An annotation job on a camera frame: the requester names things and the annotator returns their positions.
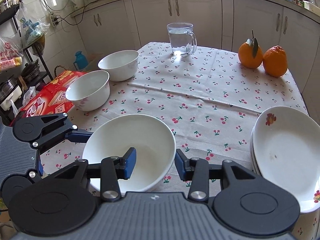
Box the white kitchen cabinets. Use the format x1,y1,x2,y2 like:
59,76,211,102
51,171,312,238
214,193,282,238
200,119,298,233
72,0,319,120

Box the white plastic bag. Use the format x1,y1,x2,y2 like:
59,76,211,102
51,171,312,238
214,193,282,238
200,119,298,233
16,2,50,48

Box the red snack box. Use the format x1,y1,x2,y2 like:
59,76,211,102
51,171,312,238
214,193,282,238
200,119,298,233
9,70,85,126

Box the white power strip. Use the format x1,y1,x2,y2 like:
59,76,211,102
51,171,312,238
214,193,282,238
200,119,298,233
48,12,57,27

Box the black metal shelf rack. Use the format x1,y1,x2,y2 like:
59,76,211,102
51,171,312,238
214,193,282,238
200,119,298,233
0,3,54,126

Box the bumpy orange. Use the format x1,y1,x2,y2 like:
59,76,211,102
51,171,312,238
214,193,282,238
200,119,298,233
263,46,288,77

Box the cherry print tablecloth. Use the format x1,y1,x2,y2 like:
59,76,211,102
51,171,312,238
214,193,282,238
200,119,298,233
41,42,319,239

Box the glass mug with water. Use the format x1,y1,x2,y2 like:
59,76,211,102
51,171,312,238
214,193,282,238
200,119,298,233
167,22,197,57

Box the teal thermos jug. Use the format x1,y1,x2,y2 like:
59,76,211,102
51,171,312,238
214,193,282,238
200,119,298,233
73,51,88,70

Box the orange with leaf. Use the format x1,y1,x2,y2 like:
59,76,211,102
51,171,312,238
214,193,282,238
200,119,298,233
238,31,264,69

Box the white bowl with pink flower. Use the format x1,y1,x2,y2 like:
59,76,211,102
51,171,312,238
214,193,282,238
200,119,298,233
81,113,177,195

